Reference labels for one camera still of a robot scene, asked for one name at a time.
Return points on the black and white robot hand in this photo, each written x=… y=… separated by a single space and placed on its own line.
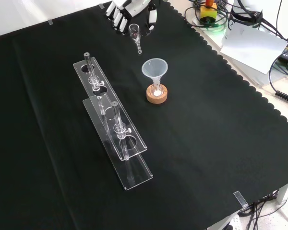
x=134 y=7

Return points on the translucent plastic funnel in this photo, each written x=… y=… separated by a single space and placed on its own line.
x=154 y=68

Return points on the clear acrylic funnel stand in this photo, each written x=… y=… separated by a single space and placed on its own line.
x=115 y=134

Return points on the clear tape strip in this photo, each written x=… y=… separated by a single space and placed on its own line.
x=240 y=199
x=50 y=22
x=101 y=5

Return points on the yellow emergency stop button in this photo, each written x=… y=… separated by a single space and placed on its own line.
x=208 y=13

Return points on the white paper sheet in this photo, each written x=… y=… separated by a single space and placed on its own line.
x=252 y=45

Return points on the black table cloth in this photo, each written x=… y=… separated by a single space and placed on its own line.
x=182 y=143

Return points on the white power strip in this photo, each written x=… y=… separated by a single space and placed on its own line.
x=232 y=222

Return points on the white table leg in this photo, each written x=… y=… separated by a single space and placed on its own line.
x=283 y=192

